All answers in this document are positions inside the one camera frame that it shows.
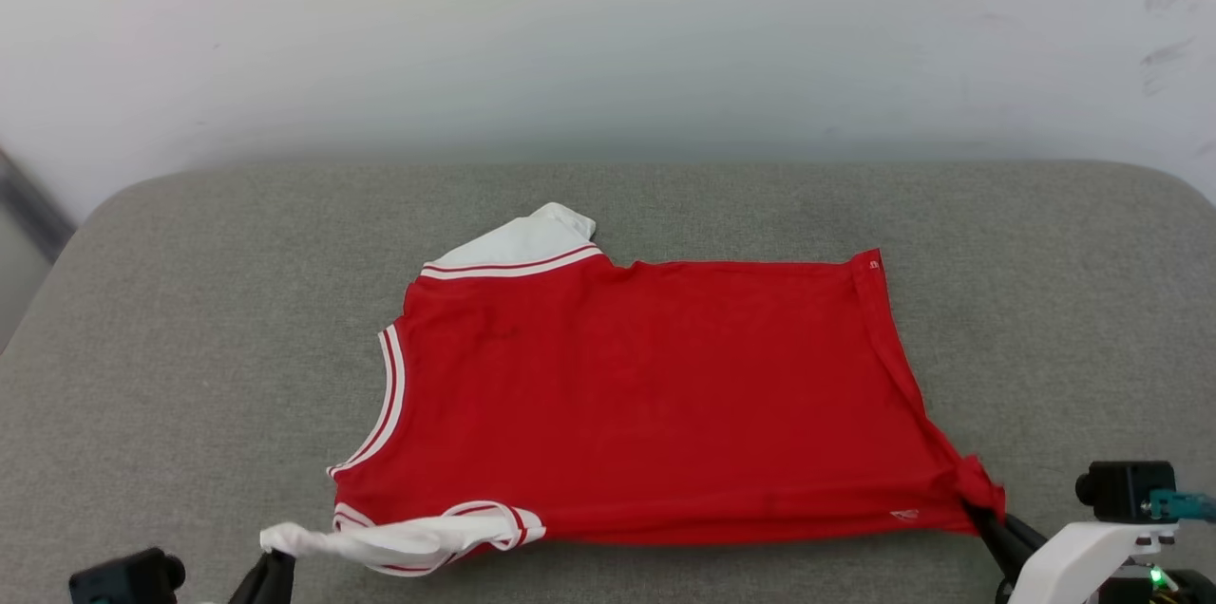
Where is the red sleeveless jersey white trim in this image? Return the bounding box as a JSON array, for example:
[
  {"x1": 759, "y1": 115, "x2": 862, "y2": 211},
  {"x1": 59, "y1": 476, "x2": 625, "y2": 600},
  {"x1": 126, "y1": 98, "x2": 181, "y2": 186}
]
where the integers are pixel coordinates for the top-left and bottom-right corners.
[{"x1": 259, "y1": 202, "x2": 1008, "y2": 578}]

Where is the dark baseboard strip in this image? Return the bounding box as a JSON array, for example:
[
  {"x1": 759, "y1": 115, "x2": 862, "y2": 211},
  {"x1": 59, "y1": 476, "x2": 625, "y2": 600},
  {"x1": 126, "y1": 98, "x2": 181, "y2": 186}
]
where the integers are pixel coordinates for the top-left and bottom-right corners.
[{"x1": 0, "y1": 146, "x2": 77, "y2": 259}]

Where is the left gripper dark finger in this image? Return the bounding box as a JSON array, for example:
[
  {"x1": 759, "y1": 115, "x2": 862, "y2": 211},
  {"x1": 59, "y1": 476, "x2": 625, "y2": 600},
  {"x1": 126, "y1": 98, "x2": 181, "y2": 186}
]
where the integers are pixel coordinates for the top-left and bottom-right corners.
[
  {"x1": 266, "y1": 551, "x2": 299, "y2": 604},
  {"x1": 226, "y1": 555, "x2": 273, "y2": 604}
]

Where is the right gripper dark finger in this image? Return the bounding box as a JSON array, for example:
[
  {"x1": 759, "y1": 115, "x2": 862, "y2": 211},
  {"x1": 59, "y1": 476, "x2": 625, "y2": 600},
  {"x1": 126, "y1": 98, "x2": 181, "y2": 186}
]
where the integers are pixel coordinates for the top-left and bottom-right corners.
[
  {"x1": 999, "y1": 511, "x2": 1050, "y2": 556},
  {"x1": 963, "y1": 501, "x2": 1022, "y2": 582}
]

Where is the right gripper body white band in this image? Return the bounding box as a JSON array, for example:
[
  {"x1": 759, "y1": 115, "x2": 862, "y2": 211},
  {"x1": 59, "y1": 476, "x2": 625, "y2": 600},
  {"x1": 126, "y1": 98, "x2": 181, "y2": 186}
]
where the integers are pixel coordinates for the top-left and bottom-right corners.
[{"x1": 1005, "y1": 519, "x2": 1181, "y2": 604}]

